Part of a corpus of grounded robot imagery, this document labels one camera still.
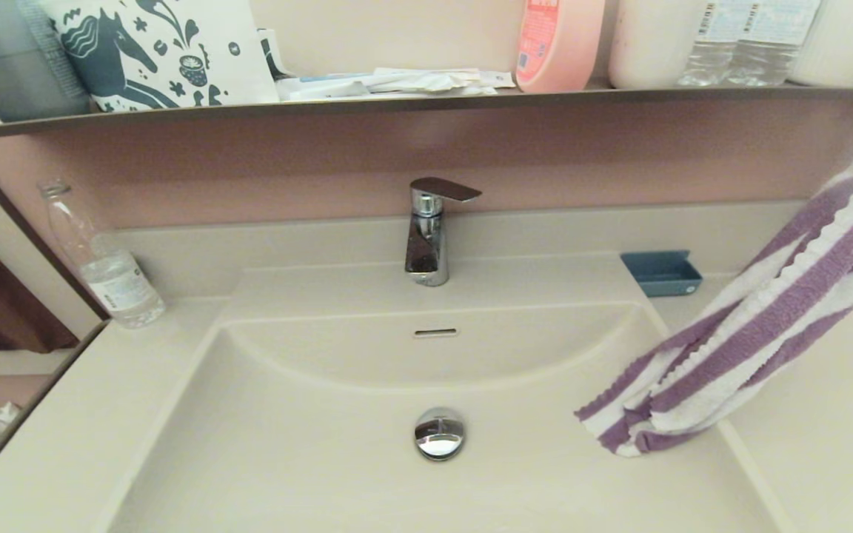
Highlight white ceramic sink basin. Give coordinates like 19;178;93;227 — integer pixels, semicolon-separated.
92;252;790;533

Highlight white packets on shelf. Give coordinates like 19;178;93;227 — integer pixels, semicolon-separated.
371;68;485;95

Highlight large white plastic jug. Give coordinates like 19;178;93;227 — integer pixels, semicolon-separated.
608;0;701;90

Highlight clear bottle with white label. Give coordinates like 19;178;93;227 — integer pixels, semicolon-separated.
40;180;167;329

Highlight chrome sink faucet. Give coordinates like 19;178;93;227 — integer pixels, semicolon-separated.
404;176;483;288

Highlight white sachet packet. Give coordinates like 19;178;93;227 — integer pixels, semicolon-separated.
277;78;375;103

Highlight clear plastic water bottle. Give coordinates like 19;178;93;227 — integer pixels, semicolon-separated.
724;0;821;88
677;0;740;88

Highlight pink plastic bottle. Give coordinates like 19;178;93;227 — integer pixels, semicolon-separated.
514;0;606;94

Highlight blue plastic soap tray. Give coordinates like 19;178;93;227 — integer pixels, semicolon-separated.
620;250;703;298

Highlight white bag with horse print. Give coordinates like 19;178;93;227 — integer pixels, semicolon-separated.
41;0;281;113

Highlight purple white striped towel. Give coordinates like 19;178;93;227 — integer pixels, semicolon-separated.
575;81;853;457

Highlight white kettle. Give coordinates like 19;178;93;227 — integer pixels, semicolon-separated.
788;0;853;90

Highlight grey translucent container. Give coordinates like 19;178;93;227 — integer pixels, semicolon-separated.
0;0;93;123

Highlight chrome drain stopper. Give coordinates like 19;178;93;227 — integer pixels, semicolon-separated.
414;407;466;461

